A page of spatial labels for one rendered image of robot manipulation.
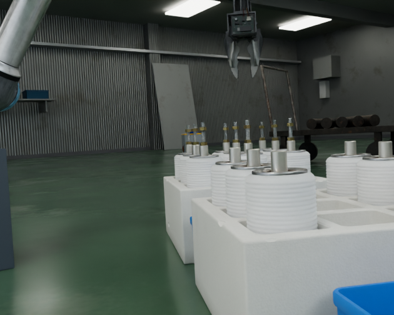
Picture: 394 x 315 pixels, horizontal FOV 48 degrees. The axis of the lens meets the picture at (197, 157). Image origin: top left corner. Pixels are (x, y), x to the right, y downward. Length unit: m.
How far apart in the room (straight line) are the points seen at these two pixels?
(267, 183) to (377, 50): 12.31
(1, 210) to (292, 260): 0.81
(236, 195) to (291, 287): 0.19
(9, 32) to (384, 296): 1.09
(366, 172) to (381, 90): 11.90
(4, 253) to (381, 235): 0.90
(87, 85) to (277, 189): 10.05
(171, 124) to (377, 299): 10.34
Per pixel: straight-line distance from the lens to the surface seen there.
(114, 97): 10.78
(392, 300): 0.61
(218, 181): 0.82
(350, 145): 0.92
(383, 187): 0.79
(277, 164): 0.61
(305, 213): 0.59
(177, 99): 11.13
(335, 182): 0.90
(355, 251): 0.60
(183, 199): 1.06
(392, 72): 12.55
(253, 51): 1.16
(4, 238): 1.21
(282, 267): 0.56
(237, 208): 0.70
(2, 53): 1.33
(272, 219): 0.58
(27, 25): 1.32
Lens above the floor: 0.31
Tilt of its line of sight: 3 degrees down
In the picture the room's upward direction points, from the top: 3 degrees counter-clockwise
